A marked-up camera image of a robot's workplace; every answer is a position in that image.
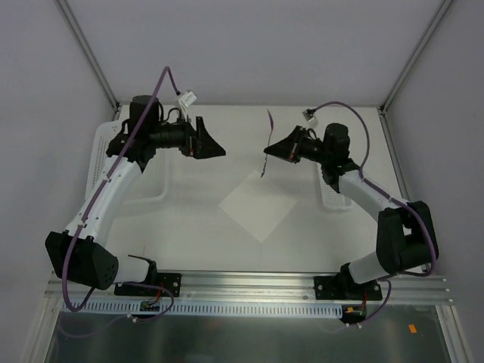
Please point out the white slotted cable duct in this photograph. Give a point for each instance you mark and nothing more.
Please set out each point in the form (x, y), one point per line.
(225, 309)

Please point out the right aluminium frame post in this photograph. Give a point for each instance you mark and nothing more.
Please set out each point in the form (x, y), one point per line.
(416, 52)

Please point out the left aluminium frame post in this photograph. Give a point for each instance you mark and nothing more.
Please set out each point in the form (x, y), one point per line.
(75, 28)

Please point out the large white perforated basket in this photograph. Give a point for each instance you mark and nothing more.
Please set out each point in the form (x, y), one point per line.
(151, 187)

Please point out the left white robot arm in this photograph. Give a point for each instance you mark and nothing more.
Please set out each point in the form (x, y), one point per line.
(78, 253)

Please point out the aluminium mounting rail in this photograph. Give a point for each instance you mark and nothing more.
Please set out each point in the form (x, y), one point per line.
(279, 287)

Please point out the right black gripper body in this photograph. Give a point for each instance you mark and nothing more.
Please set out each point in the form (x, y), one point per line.
(297, 143)

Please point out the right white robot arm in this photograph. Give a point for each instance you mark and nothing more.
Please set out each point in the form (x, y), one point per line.
(405, 233)

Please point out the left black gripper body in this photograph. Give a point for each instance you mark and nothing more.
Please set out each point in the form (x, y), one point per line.
(193, 138)

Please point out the aluminium frame post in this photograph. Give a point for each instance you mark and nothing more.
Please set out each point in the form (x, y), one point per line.
(416, 52)
(75, 28)

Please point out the small white perforated tray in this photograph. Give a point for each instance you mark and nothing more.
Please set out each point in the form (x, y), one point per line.
(331, 200)

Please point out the orange tape piece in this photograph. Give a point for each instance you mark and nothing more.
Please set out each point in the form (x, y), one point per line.
(412, 328)

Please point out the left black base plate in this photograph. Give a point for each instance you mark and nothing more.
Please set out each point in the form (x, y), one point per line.
(168, 280)

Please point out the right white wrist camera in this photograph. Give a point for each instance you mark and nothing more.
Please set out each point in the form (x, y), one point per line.
(310, 117)

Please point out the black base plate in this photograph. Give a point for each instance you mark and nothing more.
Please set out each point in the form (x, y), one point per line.
(168, 280)
(330, 288)

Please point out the white paper napkin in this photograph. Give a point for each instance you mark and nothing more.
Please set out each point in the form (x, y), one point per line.
(257, 205)

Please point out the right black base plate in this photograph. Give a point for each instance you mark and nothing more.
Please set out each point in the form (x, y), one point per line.
(330, 288)

